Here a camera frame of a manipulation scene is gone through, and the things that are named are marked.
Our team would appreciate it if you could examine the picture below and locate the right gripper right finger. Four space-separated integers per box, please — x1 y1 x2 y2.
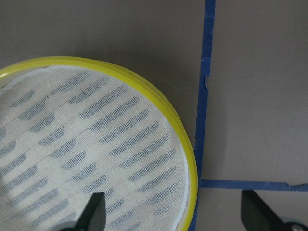
241 190 308 231

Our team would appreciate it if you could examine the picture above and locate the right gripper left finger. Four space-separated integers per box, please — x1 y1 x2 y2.
64 192 106 231

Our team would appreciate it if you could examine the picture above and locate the yellow steamer basket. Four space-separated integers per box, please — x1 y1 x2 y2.
0 56 197 231

